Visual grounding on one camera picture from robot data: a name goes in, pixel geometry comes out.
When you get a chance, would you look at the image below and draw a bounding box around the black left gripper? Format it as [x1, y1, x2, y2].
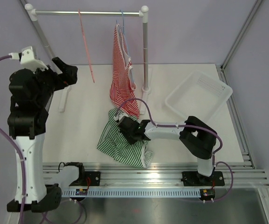
[28, 56, 77, 106]

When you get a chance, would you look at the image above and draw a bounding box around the green white striped tank top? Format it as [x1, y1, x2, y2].
[97, 109, 153, 168]

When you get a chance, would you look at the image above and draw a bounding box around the red white striped tank top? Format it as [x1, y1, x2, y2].
[110, 25, 140, 118]

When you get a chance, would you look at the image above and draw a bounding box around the pink wire hanger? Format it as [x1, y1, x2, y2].
[78, 9, 95, 83]

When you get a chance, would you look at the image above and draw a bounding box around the blue wire hanger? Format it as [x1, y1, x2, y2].
[116, 10, 137, 91]

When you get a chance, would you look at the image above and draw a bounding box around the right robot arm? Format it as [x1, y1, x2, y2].
[114, 114, 217, 186]

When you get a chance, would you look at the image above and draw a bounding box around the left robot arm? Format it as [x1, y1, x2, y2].
[7, 57, 86, 213]

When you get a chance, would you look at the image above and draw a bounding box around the white plastic basket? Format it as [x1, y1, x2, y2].
[165, 70, 233, 123]

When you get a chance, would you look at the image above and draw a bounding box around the white garment rack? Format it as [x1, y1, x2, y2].
[21, 0, 152, 102]

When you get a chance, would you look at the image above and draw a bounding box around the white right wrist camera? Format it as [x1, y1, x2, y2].
[113, 113, 129, 122]

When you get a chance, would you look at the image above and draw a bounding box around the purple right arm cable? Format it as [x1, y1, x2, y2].
[115, 98, 234, 203]

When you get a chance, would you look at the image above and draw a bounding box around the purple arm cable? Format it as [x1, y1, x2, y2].
[0, 55, 87, 224]
[115, 98, 234, 203]

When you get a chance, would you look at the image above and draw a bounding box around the white slotted cable duct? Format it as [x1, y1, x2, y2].
[62, 188, 200, 198]

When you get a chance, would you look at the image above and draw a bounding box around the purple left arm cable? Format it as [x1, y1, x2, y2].
[0, 55, 87, 224]

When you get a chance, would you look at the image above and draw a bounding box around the aluminium mounting rail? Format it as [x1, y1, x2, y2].
[84, 163, 269, 188]

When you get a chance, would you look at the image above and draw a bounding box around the aluminium frame post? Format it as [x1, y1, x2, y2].
[220, 0, 265, 70]

